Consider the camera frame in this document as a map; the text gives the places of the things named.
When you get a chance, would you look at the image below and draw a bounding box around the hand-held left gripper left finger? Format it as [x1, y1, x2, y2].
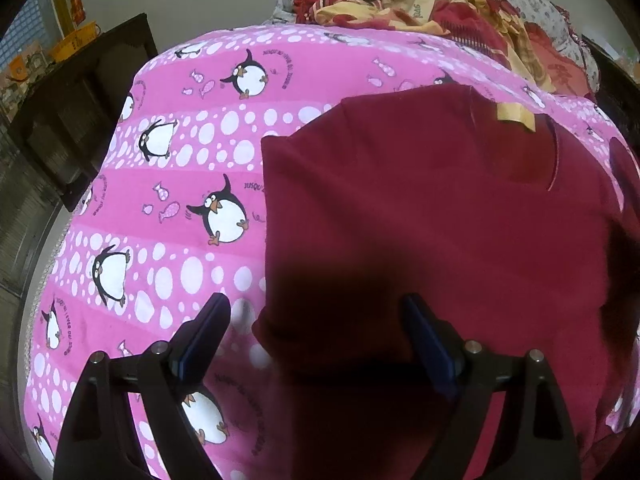
[52, 292, 232, 480]

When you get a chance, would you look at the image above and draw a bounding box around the red yellow floral quilt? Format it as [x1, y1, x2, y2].
[292, 0, 591, 106]

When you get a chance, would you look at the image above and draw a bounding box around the orange plastic basket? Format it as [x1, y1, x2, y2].
[50, 21, 101, 61]

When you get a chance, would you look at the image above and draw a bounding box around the pink penguin print blanket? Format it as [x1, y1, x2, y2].
[22, 25, 640, 480]

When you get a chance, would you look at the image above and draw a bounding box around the dark wooden furniture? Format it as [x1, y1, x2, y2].
[7, 12, 161, 213]

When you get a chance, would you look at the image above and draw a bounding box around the maroon shirt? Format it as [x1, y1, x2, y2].
[251, 82, 640, 480]

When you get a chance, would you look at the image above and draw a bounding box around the dark wooden headboard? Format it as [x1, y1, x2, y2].
[580, 34, 640, 136]

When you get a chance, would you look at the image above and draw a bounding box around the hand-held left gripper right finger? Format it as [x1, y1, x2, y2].
[400, 292, 583, 480]

